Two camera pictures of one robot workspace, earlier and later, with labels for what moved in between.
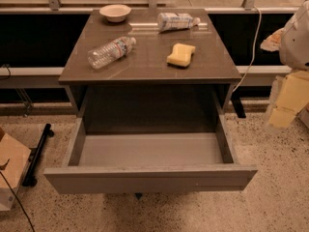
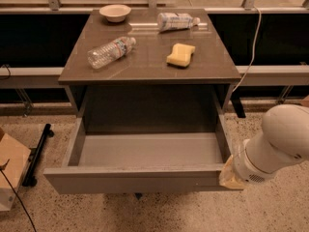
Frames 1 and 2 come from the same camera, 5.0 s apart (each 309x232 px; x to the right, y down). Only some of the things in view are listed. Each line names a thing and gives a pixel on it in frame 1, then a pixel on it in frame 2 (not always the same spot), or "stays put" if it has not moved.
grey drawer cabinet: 148,71 stays put
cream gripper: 295,45 → 247,167
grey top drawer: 149,161 stays put
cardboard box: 16,157 stays put
